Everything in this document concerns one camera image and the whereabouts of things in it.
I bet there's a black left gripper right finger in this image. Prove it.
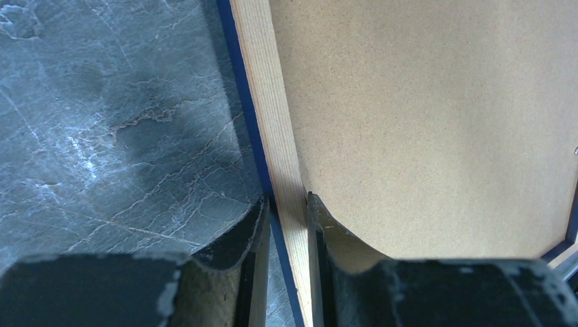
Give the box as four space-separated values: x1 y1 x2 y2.
307 193 577 326

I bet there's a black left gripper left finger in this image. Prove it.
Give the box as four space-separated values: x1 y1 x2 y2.
1 196 270 326

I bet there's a brown cardboard backing board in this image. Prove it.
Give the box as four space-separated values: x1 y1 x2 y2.
271 1 577 258

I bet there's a wooden picture frame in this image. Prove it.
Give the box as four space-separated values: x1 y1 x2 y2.
222 1 577 326

